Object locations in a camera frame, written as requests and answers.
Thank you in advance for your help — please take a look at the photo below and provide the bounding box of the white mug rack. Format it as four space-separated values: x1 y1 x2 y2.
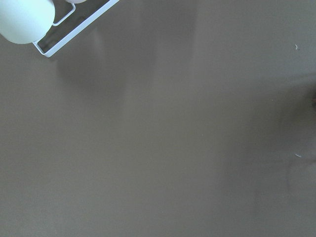
33 0 118 58

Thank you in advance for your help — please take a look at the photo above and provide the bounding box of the pink cup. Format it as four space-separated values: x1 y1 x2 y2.
65 0 86 4

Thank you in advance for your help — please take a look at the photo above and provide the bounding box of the white cup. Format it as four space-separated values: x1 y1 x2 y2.
0 0 55 44

